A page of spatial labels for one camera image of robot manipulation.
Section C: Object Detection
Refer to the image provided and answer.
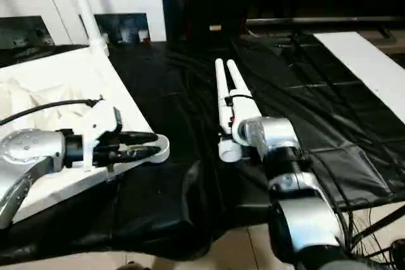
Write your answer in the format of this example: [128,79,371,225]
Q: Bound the black metal rail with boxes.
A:
[244,17,405,30]

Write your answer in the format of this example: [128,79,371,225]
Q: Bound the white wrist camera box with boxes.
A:
[81,99,125,171]
[221,93,259,139]

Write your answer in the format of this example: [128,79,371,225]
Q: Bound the white plastic table top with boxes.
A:
[0,42,170,224]

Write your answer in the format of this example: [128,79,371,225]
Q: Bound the black stand leg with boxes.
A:
[351,204,405,247]

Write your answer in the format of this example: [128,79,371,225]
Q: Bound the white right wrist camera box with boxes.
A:
[221,93,259,139]

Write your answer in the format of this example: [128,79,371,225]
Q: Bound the thin black floor cables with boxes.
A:
[342,188,405,270]

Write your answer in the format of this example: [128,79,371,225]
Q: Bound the white plastic table leg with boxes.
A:
[62,0,110,58]
[214,58,245,164]
[226,59,255,119]

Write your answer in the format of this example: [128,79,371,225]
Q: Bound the white cabinet with glass doors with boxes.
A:
[0,0,166,53]

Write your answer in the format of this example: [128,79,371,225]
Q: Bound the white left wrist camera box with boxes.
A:
[81,99,125,171]

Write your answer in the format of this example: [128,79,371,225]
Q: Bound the black mat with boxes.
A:
[0,30,405,266]

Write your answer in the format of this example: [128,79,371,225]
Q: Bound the white flat board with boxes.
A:
[313,32,405,126]

